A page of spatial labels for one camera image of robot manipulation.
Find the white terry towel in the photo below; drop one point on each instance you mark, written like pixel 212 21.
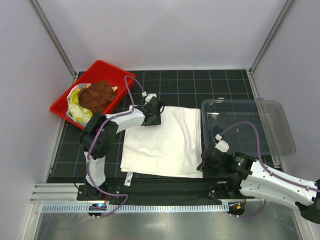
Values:
pixel 171 149

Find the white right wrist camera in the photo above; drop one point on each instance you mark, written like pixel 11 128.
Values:
pixel 220 144

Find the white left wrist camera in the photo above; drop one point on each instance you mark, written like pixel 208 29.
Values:
pixel 146 97

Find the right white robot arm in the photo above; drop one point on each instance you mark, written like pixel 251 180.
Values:
pixel 245 176

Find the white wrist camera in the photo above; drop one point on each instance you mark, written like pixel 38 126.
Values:
pixel 146 97
pixel 220 144

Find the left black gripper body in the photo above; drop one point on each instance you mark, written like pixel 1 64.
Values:
pixel 156 120

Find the clear plastic container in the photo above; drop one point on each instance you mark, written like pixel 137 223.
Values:
pixel 253 127

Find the red plastic bin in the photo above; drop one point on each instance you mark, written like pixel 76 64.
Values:
pixel 120 80

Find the black grid cutting mat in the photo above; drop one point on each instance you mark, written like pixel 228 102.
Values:
pixel 180 88

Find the brown towel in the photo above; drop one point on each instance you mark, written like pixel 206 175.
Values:
pixel 97 97

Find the yellow patterned towel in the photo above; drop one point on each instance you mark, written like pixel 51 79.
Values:
pixel 77 113

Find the perforated metal cable rail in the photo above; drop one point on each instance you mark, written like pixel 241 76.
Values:
pixel 106 208

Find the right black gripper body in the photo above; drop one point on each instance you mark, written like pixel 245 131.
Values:
pixel 212 171

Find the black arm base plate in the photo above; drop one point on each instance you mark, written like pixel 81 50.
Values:
pixel 164 191

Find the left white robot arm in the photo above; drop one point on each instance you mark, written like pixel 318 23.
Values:
pixel 99 134

